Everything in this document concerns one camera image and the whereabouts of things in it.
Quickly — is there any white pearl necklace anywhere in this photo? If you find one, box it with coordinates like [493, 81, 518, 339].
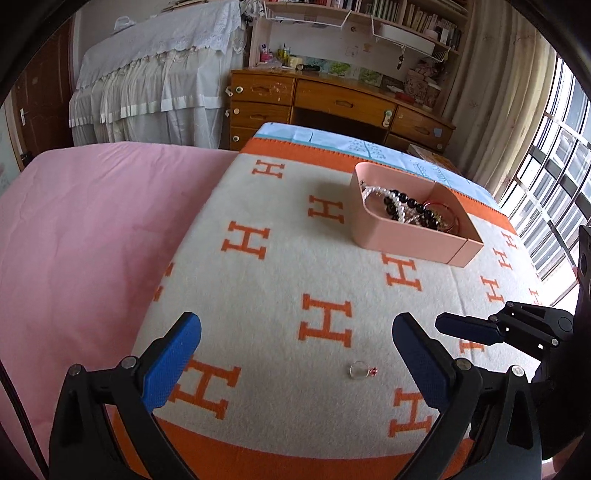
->
[362, 185, 428, 227]

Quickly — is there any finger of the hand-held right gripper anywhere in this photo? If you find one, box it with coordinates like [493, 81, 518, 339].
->
[435, 301, 575, 352]

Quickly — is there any row of shelf books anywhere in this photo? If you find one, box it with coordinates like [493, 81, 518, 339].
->
[314, 0, 465, 49]

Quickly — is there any red bangle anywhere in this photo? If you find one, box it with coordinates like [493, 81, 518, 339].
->
[422, 200, 460, 234]

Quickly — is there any white wire basket with tray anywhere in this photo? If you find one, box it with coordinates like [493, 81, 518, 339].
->
[372, 14, 451, 63]

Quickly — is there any black cable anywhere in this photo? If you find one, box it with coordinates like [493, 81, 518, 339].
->
[0, 360, 49, 480]

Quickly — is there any stack of books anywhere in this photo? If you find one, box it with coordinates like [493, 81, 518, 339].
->
[406, 144, 462, 174]

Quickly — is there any brown wooden door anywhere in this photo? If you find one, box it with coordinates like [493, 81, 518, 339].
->
[9, 23, 77, 171]

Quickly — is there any black bead bracelet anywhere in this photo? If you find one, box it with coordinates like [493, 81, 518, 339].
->
[385, 190, 439, 230]

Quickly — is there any light blue tree-print sheet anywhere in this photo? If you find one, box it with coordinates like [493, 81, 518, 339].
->
[255, 122, 497, 204]

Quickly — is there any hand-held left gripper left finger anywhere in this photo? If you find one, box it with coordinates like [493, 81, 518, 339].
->
[48, 312, 202, 480]

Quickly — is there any beige curtain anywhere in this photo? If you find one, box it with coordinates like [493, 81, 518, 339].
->
[441, 0, 557, 197]

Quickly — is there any metal window grille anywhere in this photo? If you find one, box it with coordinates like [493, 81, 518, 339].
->
[496, 55, 591, 305]

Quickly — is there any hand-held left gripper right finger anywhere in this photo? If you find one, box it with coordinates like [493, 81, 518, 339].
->
[392, 312, 543, 480]

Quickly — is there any pink plastic tray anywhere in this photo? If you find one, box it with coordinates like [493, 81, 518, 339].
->
[348, 161, 485, 268]

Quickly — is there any orange and cream letter-print blanket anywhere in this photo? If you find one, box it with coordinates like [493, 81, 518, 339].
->
[111, 138, 550, 480]

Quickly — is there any white lace covered furniture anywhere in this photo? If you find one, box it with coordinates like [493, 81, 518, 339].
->
[68, 0, 245, 149]

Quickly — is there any wooden desk with drawers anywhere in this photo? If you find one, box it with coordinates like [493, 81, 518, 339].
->
[228, 68, 455, 155]

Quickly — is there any pink bedsheet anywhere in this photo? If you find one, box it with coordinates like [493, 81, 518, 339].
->
[0, 141, 238, 480]

